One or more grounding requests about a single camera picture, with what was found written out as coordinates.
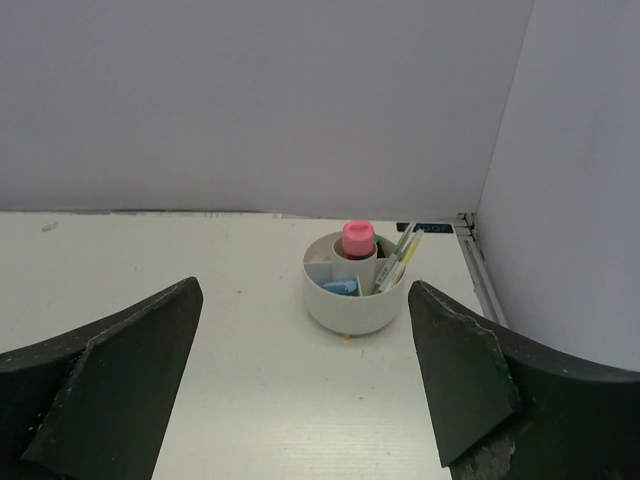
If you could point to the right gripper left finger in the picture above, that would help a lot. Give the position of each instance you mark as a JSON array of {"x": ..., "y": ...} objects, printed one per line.
[{"x": 95, "y": 402}]

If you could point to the yellow thin pen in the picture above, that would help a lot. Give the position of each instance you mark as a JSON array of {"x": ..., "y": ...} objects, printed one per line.
[{"x": 400, "y": 265}]

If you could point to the white round divided container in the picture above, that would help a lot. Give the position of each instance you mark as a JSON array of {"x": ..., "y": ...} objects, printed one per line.
[{"x": 359, "y": 314}]

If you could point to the pink-lidded small jar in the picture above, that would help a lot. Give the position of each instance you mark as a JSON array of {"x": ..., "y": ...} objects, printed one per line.
[{"x": 358, "y": 240}]

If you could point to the blue highlighter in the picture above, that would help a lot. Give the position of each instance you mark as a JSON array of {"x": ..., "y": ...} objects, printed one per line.
[{"x": 341, "y": 287}]

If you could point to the green-capped black highlighter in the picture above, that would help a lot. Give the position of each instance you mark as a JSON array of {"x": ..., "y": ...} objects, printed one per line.
[{"x": 380, "y": 247}]

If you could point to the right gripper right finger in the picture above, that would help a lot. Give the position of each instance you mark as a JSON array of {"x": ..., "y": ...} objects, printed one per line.
[{"x": 503, "y": 406}]

